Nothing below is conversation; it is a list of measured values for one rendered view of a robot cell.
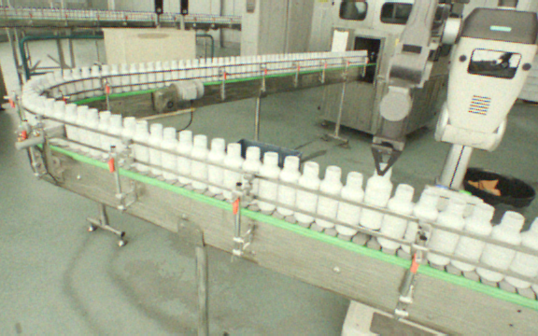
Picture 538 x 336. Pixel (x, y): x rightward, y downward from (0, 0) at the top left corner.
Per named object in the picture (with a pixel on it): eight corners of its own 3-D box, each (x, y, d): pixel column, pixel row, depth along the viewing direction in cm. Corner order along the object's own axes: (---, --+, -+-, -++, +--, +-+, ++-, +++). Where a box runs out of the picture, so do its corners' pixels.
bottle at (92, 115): (103, 148, 126) (96, 107, 119) (109, 154, 122) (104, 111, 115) (87, 153, 122) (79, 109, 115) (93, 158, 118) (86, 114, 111)
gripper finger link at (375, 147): (364, 175, 78) (373, 137, 75) (369, 165, 84) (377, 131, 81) (393, 183, 76) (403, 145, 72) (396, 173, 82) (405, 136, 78)
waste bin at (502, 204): (431, 267, 229) (460, 187, 202) (432, 233, 267) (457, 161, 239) (503, 289, 213) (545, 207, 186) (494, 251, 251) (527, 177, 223)
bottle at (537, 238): (513, 290, 73) (545, 231, 66) (494, 272, 78) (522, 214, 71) (535, 289, 74) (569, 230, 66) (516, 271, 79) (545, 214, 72)
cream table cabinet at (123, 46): (175, 102, 565) (172, 28, 515) (196, 110, 529) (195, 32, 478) (111, 112, 490) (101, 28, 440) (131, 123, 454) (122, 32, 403)
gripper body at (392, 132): (372, 144, 74) (378, 112, 71) (377, 133, 83) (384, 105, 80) (402, 150, 72) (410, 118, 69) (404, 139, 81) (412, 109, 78)
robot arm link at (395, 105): (433, 61, 70) (391, 54, 73) (432, 63, 60) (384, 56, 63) (417, 115, 75) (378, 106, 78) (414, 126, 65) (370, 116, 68)
